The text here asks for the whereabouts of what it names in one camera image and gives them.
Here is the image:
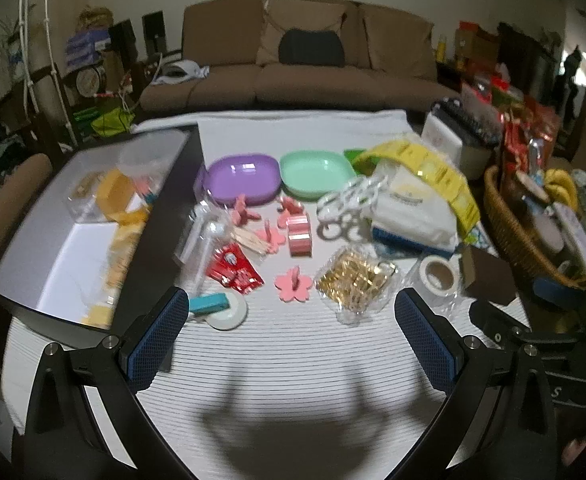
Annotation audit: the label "white ribbed table mat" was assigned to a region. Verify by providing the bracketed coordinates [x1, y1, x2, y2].
[3, 109, 528, 480]

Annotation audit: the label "black cushion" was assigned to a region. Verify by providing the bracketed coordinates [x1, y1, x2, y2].
[279, 30, 346, 67]

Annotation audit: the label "black speaker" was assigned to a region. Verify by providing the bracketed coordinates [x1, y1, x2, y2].
[108, 19, 138, 61]
[142, 10, 166, 53]

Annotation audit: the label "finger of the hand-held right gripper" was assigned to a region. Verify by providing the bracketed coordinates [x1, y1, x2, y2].
[532, 275, 586, 307]
[468, 299, 532, 347]

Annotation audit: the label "yellow plastic bag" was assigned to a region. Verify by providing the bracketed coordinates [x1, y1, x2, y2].
[355, 141, 481, 236]

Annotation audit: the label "bananas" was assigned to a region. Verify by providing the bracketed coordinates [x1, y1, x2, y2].
[543, 169, 580, 206]

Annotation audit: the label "brown chair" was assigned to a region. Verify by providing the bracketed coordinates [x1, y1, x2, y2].
[0, 154, 54, 316]

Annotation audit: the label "bag of gold clips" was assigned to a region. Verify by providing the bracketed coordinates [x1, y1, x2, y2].
[315, 247, 401, 326]

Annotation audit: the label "dark cabinet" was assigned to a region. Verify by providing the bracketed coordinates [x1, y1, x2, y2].
[498, 22, 566, 106]

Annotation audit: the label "white tape roll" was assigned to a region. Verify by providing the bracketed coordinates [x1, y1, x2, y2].
[418, 255, 461, 297]

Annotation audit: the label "red ketchup packets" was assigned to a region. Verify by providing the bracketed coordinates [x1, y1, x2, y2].
[205, 242, 266, 293]

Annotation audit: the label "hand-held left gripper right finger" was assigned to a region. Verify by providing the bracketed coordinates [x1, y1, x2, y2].
[392, 287, 560, 480]

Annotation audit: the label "mint green plate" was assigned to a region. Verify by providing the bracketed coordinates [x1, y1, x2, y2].
[279, 150, 358, 198]

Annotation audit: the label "white tissue packet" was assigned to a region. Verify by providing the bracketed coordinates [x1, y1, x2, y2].
[370, 165, 461, 256]

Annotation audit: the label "purple plate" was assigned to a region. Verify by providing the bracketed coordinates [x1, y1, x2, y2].
[200, 154, 281, 207]

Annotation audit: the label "yellow packet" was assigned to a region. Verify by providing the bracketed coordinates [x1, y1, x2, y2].
[108, 225, 144, 286]

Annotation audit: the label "black storage box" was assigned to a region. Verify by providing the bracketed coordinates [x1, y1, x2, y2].
[0, 127, 204, 350]

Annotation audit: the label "clear box of gold clips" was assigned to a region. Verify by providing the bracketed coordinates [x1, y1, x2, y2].
[68, 172, 108, 221]

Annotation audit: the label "pink sticky note block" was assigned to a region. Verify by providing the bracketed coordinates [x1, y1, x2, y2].
[287, 214, 314, 258]

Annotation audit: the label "brown sofa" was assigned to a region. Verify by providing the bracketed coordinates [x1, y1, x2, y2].
[140, 0, 456, 113]

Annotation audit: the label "round tin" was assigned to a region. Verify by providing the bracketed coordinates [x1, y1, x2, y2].
[75, 65, 106, 96]

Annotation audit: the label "brown pillow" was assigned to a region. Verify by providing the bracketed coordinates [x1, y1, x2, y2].
[257, 0, 348, 66]

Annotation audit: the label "clear round container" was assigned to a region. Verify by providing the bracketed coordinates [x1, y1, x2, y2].
[118, 142, 174, 186]

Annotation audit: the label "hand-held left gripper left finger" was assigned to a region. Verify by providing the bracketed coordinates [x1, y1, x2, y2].
[18, 286, 190, 480]

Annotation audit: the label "wooden toothpicks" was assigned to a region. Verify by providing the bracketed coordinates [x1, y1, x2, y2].
[223, 227, 268, 256]

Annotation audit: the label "dark brown box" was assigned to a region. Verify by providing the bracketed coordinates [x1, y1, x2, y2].
[460, 245, 521, 306]

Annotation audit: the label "clear bag of spoons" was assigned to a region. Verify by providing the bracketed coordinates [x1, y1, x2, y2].
[175, 200, 234, 296]

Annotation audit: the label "white carton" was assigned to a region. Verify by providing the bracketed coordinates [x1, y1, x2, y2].
[420, 110, 461, 161]

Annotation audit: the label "wicker basket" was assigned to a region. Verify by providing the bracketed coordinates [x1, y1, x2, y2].
[483, 162, 586, 291]

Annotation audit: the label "white garment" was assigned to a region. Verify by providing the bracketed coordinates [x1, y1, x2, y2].
[153, 60, 211, 83]

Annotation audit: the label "pink flower hook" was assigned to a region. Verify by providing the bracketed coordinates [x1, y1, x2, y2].
[228, 194, 262, 228]
[275, 195, 306, 217]
[274, 265, 314, 306]
[254, 220, 288, 256]

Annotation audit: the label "cardboard boxes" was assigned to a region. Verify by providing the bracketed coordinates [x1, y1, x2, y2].
[455, 20, 498, 68]

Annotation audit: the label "stack of blue boxes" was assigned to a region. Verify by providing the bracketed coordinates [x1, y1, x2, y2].
[65, 30, 111, 68]

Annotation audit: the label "green packet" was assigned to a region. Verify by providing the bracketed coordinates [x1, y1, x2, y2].
[343, 147, 374, 171]

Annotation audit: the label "white clothes rack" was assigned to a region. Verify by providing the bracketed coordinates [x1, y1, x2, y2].
[18, 0, 81, 146]

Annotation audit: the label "green bag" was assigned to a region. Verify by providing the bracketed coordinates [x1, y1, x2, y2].
[75, 107, 134, 136]

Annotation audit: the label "black ribbed object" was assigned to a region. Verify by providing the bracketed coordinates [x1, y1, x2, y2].
[438, 97, 504, 148]

